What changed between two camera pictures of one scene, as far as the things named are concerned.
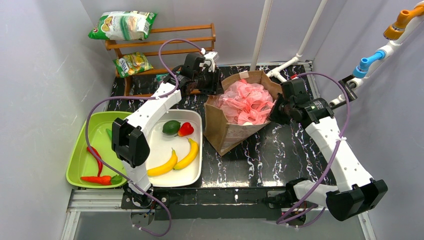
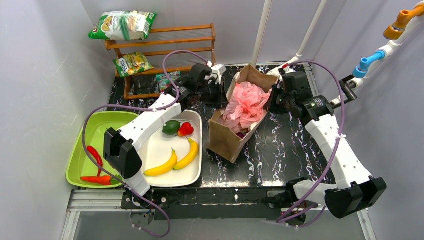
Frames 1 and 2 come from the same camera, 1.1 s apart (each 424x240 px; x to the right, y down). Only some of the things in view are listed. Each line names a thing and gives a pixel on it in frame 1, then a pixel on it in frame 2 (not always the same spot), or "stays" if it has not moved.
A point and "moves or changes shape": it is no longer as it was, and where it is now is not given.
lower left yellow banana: [165, 168] stays
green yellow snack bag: [132, 63] stays
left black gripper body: [212, 84] -> [215, 93]
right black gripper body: [278, 108] -> [274, 101]
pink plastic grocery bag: [243, 103] moves or changes shape
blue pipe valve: [360, 71] stays
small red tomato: [105, 180] stays
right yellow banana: [194, 149] stays
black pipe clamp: [351, 95] stays
